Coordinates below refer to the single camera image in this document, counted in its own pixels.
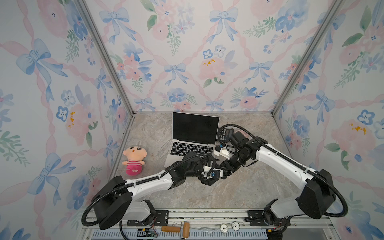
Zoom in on silver laptop black screen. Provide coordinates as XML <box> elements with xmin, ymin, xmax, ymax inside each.
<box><xmin>164</xmin><ymin>112</ymin><xmax>220</xmax><ymax>168</ymax></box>

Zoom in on plush doll pink striped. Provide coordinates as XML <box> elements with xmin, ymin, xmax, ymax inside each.
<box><xmin>122</xmin><ymin>146</ymin><xmax>148</xmax><ymax>176</ymax></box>

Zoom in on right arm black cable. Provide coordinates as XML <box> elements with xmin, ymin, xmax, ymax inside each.
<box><xmin>218</xmin><ymin>123</ymin><xmax>349</xmax><ymax>218</ymax></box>

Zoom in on small electronics board wires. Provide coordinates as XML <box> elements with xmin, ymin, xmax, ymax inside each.
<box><xmin>137</xmin><ymin>226</ymin><xmax>158</xmax><ymax>240</ymax></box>

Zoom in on black wireless mouse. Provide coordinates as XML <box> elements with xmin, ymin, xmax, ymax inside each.
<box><xmin>198</xmin><ymin>170</ymin><xmax>223</xmax><ymax>186</ymax></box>

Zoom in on wooden handle roller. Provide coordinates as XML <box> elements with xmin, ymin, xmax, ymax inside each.
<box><xmin>161</xmin><ymin>222</ymin><xmax>190</xmax><ymax>240</ymax></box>

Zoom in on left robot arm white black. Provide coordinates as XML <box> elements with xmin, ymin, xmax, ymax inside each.
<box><xmin>81</xmin><ymin>152</ymin><xmax>223</xmax><ymax>230</ymax></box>

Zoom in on aluminium front rail frame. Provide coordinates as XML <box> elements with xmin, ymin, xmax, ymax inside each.
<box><xmin>78</xmin><ymin>209</ymin><xmax>340</xmax><ymax>240</ymax></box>

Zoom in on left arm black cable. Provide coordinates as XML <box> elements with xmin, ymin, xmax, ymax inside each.
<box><xmin>81</xmin><ymin>152</ymin><xmax>217</xmax><ymax>227</ymax></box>

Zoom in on black calculator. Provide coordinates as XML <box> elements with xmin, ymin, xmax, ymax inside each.
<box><xmin>217</xmin><ymin>128</ymin><xmax>234</xmax><ymax>143</ymax></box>

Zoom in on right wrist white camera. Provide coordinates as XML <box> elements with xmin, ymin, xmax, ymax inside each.
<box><xmin>213</xmin><ymin>145</ymin><xmax>233</xmax><ymax>160</ymax></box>

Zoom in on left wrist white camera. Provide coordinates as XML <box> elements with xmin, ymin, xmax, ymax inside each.
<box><xmin>202</xmin><ymin>166</ymin><xmax>220</xmax><ymax>180</ymax></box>

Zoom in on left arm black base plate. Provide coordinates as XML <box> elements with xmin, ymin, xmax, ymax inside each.
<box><xmin>127</xmin><ymin>210</ymin><xmax>170</xmax><ymax>227</ymax></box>

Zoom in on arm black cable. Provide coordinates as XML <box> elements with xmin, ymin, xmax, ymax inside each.
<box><xmin>218</xmin><ymin>123</ymin><xmax>349</xmax><ymax>218</ymax></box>
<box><xmin>81</xmin><ymin>152</ymin><xmax>217</xmax><ymax>227</ymax></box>

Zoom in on white round knob right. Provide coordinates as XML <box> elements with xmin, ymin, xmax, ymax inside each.
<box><xmin>231</xmin><ymin>222</ymin><xmax>240</xmax><ymax>231</ymax></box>

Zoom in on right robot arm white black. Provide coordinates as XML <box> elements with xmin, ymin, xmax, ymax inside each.
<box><xmin>220</xmin><ymin>133</ymin><xmax>349</xmax><ymax>226</ymax></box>

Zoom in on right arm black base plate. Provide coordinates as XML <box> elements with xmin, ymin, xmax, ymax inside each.
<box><xmin>244</xmin><ymin>210</ymin><xmax>291</xmax><ymax>228</ymax></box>

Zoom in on white round knob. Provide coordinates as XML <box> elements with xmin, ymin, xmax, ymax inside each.
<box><xmin>231</xmin><ymin>222</ymin><xmax>240</xmax><ymax>231</ymax></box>
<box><xmin>220</xmin><ymin>224</ymin><xmax>229</xmax><ymax>233</ymax></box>

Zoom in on white round knob left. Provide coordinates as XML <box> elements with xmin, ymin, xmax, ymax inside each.
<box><xmin>220</xmin><ymin>224</ymin><xmax>229</xmax><ymax>233</ymax></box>

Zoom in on wrist white camera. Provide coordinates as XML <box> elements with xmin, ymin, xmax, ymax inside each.
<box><xmin>213</xmin><ymin>145</ymin><xmax>233</xmax><ymax>160</ymax></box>
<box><xmin>202</xmin><ymin>166</ymin><xmax>220</xmax><ymax>180</ymax></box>

